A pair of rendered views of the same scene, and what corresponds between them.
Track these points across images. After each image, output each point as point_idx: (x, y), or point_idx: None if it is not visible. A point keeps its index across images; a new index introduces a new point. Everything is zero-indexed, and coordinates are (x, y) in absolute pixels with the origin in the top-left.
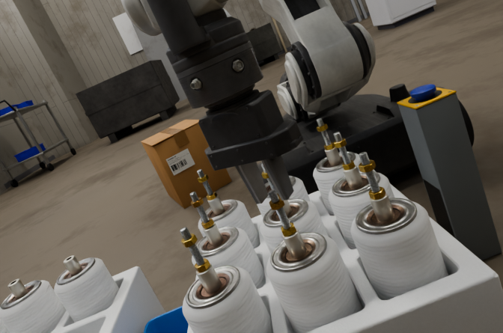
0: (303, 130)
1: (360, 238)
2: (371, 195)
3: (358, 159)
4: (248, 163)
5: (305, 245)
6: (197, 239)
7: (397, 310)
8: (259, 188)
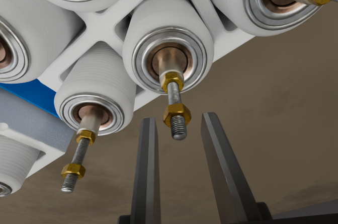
0: None
1: (246, 29)
2: (312, 1)
3: None
4: (158, 219)
5: (173, 50)
6: (81, 165)
7: (241, 43)
8: (157, 149)
